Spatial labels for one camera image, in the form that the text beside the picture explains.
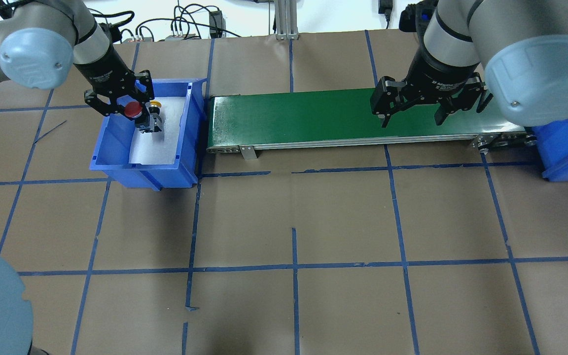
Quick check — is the yellow push button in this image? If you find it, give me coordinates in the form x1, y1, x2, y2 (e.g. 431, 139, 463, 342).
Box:
149, 100, 162, 112

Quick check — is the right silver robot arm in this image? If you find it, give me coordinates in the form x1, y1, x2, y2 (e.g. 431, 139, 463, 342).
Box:
370, 0, 568, 127

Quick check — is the blue destination bin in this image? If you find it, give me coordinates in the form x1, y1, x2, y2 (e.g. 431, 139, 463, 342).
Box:
533, 119, 568, 182

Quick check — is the green conveyor belt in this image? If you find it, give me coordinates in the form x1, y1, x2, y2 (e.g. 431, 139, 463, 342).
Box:
207, 88, 536, 153

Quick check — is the white foam in source bin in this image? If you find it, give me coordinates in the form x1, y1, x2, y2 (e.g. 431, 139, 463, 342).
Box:
129, 96, 187, 166

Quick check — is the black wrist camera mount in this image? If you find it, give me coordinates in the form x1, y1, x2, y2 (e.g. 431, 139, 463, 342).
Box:
398, 0, 439, 35

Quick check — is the black power adapter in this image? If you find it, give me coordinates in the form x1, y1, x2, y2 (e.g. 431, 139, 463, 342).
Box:
209, 10, 226, 38

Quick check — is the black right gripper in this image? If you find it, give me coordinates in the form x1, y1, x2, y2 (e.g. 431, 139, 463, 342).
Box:
370, 47, 494, 128

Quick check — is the aluminium frame post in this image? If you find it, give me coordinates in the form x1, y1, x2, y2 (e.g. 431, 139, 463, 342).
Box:
274, 0, 299, 40

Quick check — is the blue source bin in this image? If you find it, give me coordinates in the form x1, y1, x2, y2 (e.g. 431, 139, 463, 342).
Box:
89, 78, 207, 191

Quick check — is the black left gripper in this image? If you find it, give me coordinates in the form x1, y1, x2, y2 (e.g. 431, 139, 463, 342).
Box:
74, 47, 155, 117

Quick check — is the red push button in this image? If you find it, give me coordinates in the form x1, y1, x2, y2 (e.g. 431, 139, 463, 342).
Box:
124, 101, 163, 133

